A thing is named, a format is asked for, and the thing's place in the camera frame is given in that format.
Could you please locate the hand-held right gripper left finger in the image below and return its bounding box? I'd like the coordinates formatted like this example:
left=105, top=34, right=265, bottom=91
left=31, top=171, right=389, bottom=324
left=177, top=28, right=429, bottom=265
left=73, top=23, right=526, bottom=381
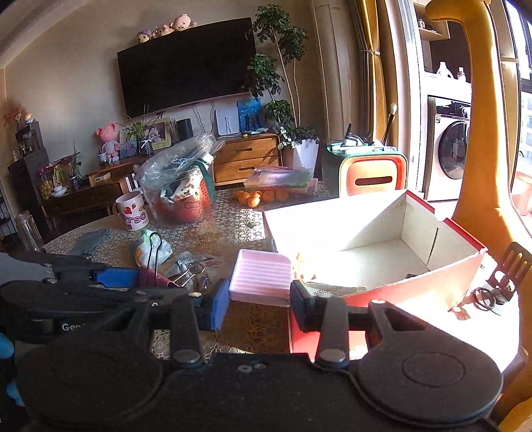
left=95, top=277, right=232, bottom=370

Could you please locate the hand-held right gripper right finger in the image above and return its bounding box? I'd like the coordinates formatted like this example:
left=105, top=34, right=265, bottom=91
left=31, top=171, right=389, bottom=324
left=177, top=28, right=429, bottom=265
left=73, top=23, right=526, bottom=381
left=290, top=280, right=430, bottom=370

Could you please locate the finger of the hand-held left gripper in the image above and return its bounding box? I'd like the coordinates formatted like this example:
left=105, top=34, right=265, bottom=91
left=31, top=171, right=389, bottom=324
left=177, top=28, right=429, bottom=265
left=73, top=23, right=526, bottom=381
left=0, top=250, right=139, bottom=289
left=0, top=279, right=191, bottom=311

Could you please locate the pink binder clip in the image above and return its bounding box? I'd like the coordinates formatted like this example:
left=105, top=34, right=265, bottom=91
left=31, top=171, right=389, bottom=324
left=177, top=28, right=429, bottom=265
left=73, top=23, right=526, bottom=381
left=139, top=233, right=177, bottom=288

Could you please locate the silver foil packet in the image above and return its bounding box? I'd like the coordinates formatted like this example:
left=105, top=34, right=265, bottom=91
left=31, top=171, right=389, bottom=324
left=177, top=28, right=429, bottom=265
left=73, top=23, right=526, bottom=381
left=305, top=281, right=368, bottom=297

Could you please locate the yellow cheese-shaped toy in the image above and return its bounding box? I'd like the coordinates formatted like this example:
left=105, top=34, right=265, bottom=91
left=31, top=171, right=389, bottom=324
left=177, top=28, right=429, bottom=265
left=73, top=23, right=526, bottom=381
left=292, top=254, right=319, bottom=283

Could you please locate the pink ridged tray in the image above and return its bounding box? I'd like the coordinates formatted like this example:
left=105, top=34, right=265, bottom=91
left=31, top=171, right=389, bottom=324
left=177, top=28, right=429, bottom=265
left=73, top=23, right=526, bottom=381
left=228, top=248, right=293, bottom=307

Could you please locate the red cardboard box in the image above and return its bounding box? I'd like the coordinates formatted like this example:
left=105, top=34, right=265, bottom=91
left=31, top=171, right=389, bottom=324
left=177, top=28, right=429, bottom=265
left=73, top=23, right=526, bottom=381
left=263, top=189, right=488, bottom=360

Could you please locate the patterned tablecloth desktop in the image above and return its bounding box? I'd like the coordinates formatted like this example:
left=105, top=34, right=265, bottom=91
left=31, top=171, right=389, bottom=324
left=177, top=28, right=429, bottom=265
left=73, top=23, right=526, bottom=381
left=39, top=183, right=524, bottom=375

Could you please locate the person's left hand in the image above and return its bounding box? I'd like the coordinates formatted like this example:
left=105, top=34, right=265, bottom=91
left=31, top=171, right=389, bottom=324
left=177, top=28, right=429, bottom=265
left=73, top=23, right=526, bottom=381
left=0, top=334, right=25, bottom=407

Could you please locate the silver binder clip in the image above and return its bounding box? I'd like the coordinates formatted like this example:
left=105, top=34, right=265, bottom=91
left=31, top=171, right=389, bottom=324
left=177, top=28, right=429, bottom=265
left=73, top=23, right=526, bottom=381
left=177, top=262, right=207, bottom=288

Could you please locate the grey cloth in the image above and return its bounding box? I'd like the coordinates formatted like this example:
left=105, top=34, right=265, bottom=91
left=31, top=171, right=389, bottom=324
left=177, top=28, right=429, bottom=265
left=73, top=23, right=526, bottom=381
left=68, top=228, right=112, bottom=257

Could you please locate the printed paper packet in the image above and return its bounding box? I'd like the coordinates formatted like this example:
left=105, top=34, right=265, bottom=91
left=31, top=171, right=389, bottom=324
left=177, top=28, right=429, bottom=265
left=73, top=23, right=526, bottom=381
left=175, top=251, right=225, bottom=272

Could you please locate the green and white plastic bag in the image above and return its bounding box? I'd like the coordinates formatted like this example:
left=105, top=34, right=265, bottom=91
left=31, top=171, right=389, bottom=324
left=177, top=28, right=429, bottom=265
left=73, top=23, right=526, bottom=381
left=135, top=230, right=173, bottom=267

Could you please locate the white mug with red print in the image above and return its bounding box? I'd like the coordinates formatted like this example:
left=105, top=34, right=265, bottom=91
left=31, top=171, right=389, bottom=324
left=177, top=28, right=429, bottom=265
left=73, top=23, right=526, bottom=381
left=113, top=191, right=149, bottom=232

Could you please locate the tall glass jar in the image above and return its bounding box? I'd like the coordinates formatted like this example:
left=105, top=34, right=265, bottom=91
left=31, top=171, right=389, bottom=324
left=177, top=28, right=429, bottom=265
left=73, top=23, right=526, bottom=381
left=15, top=210, right=44, bottom=252

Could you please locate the dark wooden sideboard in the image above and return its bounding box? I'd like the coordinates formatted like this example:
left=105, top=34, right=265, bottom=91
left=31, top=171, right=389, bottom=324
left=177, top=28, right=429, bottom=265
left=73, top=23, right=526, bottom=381
left=42, top=156, right=142, bottom=233

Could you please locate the clear plastic bag of items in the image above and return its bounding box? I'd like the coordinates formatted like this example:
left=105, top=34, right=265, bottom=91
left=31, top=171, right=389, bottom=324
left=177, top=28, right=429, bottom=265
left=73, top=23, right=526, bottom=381
left=143, top=164, right=217, bottom=225

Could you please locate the clear plastic storage box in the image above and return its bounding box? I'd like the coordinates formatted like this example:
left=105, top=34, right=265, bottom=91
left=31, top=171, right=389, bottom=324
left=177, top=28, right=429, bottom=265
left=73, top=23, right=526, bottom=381
left=244, top=166, right=319, bottom=196

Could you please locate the pink plush doll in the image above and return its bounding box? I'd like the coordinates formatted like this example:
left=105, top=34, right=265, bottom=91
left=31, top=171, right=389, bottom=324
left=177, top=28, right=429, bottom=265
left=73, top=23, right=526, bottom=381
left=96, top=122, right=121, bottom=163

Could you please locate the dark shelf cabinet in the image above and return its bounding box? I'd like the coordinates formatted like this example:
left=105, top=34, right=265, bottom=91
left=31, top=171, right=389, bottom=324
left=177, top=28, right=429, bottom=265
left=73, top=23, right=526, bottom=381
left=7, top=120, right=51, bottom=217

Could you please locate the potted spider plant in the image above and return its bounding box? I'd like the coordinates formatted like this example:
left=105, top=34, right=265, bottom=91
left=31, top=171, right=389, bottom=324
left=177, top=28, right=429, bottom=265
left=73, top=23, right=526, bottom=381
left=120, top=106, right=165, bottom=156

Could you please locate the wooden drawer cabinet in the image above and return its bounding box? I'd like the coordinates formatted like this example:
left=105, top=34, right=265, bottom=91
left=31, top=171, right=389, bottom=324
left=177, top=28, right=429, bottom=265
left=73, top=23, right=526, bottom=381
left=213, top=133, right=282, bottom=186

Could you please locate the orange and green chair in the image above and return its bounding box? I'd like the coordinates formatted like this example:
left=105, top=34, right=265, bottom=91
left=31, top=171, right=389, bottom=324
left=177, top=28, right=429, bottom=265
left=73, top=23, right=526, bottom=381
left=323, top=143, right=409, bottom=198

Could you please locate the white panel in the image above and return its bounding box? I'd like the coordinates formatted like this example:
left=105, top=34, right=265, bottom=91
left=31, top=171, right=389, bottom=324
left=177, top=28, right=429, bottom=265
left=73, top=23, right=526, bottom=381
left=215, top=106, right=241, bottom=136

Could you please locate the blue picture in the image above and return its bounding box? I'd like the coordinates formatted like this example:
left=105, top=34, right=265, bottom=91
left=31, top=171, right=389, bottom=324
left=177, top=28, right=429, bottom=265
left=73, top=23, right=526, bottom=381
left=237, top=97, right=263, bottom=133

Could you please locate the tall potted tree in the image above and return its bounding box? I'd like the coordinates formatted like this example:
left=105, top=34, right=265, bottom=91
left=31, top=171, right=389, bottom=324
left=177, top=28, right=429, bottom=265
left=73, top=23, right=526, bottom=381
left=243, top=5, right=321, bottom=169

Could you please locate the black slotted plastic object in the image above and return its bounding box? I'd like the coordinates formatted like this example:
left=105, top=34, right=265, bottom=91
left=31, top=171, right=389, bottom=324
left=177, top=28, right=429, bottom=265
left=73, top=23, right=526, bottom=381
left=471, top=242, right=528, bottom=312

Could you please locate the white washing machine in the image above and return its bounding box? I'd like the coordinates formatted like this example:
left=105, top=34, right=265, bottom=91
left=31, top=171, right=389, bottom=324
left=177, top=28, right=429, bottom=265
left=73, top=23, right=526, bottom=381
left=424, top=95, right=472, bottom=202

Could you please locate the beige standing air conditioner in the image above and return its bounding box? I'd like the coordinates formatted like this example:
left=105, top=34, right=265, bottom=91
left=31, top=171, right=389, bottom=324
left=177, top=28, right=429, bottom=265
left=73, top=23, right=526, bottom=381
left=313, top=0, right=362, bottom=167

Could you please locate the yellow curtain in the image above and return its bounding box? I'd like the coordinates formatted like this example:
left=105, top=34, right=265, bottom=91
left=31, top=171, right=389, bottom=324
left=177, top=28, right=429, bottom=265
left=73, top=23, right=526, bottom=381
left=356, top=0, right=389, bottom=144

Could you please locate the yellow giraffe figure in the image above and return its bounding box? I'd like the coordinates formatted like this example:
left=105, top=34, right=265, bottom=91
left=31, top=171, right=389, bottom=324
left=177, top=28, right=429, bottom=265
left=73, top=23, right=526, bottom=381
left=426, top=0, right=528, bottom=432

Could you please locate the pink plush bear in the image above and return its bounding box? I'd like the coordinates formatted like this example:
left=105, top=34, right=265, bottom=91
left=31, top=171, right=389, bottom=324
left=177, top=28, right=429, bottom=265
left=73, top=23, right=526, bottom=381
left=171, top=14, right=197, bottom=32

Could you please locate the photo frame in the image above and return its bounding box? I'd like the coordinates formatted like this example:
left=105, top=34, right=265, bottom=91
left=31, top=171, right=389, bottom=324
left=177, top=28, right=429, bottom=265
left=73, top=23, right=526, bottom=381
left=145, top=117, right=172, bottom=150

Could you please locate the wooden handled brush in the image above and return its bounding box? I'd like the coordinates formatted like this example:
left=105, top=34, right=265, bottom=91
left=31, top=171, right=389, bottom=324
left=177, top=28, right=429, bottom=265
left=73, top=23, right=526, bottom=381
left=380, top=103, right=398, bottom=146

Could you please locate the black wall television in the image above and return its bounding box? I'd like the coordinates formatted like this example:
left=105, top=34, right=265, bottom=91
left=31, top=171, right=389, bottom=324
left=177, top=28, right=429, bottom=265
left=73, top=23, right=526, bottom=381
left=117, top=17, right=257, bottom=119

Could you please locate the built-in wall shelf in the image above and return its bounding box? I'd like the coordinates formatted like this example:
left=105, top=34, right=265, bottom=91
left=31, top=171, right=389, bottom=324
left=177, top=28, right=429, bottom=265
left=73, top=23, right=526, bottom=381
left=413, top=0, right=452, bottom=40

